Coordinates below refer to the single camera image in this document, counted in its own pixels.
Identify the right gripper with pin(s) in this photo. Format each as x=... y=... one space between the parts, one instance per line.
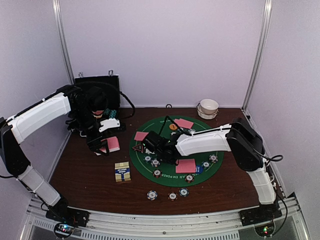
x=171 y=162

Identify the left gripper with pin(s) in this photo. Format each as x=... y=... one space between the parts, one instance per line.
x=93 y=145

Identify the red-backed card deck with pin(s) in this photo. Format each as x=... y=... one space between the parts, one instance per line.
x=112 y=144

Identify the dealt red card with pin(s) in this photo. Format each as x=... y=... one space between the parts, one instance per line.
x=140 y=136
x=183 y=123
x=185 y=166

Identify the fifty chips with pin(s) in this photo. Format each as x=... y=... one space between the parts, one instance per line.
x=148 y=159
x=205 y=164

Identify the hundred chips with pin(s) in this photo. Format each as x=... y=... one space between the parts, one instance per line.
x=189 y=178
x=157 y=173

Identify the orange big blind button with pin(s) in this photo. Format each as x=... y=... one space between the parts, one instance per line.
x=173 y=127

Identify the triangular all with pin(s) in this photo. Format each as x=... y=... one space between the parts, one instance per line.
x=139 y=148

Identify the blue small blind button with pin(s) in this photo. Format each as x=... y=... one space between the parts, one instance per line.
x=198 y=169

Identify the blue green fifty chip stack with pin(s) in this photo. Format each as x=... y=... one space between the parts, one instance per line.
x=183 y=192

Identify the brown hundred chip stack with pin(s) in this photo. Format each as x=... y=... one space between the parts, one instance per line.
x=172 y=196

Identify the blue peach ten chip stack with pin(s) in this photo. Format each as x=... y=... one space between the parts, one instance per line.
x=152 y=195

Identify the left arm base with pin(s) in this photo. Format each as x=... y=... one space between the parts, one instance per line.
x=71 y=216

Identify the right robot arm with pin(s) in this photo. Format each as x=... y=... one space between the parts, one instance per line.
x=247 y=152

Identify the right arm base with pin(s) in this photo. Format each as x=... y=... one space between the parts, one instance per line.
x=260 y=214

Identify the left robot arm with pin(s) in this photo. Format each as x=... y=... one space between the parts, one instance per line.
x=84 y=108

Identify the round green poker mat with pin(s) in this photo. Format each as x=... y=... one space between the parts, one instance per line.
x=169 y=176

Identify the teal chips in case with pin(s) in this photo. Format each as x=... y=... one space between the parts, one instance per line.
x=110 y=114

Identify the gold blue card box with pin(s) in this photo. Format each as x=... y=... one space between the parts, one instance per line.
x=122 y=172

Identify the lower white bowl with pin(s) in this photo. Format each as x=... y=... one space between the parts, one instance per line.
x=205 y=116

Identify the white bowl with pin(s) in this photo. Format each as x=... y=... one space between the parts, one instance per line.
x=205 y=116
x=208 y=106

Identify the black poker case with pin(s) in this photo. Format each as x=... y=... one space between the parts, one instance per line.
x=110 y=85

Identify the upper white bowl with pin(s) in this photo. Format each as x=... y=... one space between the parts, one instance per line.
x=208 y=106

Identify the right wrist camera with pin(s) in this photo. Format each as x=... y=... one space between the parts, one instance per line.
x=154 y=142

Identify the left aluminium post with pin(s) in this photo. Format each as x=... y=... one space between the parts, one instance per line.
x=63 y=43

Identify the aluminium post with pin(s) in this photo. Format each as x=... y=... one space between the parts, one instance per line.
x=63 y=43
x=264 y=30

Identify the right aluminium post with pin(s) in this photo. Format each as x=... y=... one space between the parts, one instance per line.
x=264 y=30

